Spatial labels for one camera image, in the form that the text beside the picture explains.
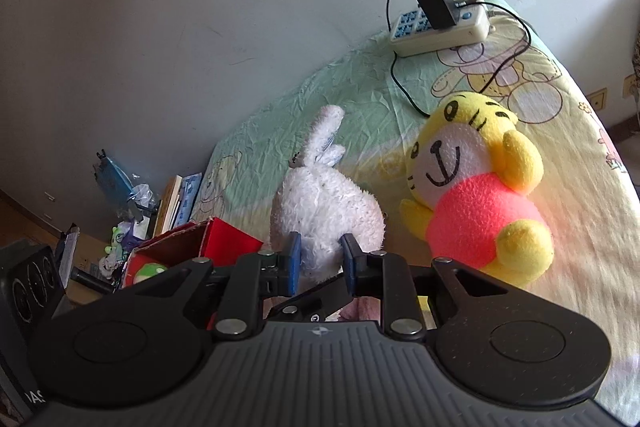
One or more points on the yellow book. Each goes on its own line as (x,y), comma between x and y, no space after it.
(169,204)

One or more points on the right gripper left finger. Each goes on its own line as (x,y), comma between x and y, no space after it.
(253,279)

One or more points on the red cardboard box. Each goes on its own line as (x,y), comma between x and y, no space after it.
(213,238)

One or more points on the yellow tiger plush toy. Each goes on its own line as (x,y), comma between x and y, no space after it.
(470,173)

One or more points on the black power adapter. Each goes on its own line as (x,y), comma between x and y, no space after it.
(441,14)

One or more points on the white power strip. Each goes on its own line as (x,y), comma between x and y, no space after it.
(413,32)

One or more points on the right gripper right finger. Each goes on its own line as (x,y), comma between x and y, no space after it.
(386,277)

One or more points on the green bean plush toy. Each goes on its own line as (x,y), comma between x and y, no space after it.
(147,271)

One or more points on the blue plastic bag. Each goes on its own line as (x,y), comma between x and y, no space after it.
(113,181)

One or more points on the pastel cartoon bed sheet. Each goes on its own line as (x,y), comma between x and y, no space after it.
(516,106)

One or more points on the white plush rabbit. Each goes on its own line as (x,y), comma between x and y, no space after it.
(321,204)

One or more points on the blue patterned book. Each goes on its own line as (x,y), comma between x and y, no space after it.
(187,195)

